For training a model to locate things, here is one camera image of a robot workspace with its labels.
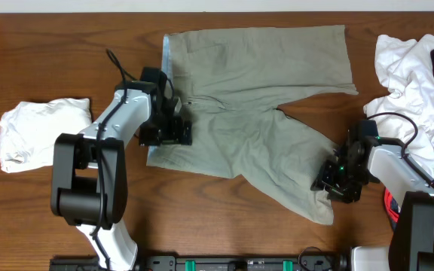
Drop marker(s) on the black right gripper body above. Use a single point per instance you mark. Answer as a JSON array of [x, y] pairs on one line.
[[328, 181]]

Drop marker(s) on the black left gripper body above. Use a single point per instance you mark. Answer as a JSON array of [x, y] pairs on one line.
[[179, 132]]

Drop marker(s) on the khaki green shorts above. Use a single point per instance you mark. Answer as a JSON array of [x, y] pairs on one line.
[[231, 83]]

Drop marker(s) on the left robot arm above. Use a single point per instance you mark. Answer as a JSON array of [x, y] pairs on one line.
[[89, 177]]

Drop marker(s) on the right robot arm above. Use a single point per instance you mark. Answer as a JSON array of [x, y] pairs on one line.
[[367, 157]]

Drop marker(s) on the red and navy garment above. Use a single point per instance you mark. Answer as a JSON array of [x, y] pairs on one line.
[[392, 209]]

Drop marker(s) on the crumpled white shirt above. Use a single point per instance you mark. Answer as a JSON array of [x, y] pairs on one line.
[[404, 68]]

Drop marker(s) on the folded white cloth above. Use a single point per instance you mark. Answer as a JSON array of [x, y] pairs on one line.
[[29, 131]]

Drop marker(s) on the black mounting rail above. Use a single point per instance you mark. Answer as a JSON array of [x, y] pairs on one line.
[[202, 263]]

